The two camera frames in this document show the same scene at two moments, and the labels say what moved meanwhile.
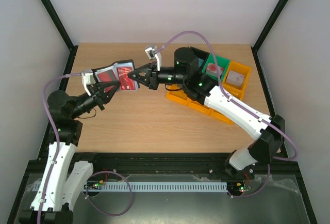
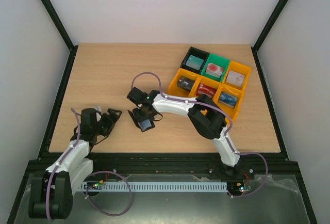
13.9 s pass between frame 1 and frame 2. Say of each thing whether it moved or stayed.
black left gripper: moved
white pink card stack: stayed
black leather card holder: moved
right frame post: stayed
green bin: stayed
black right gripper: moved
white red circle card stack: stayed
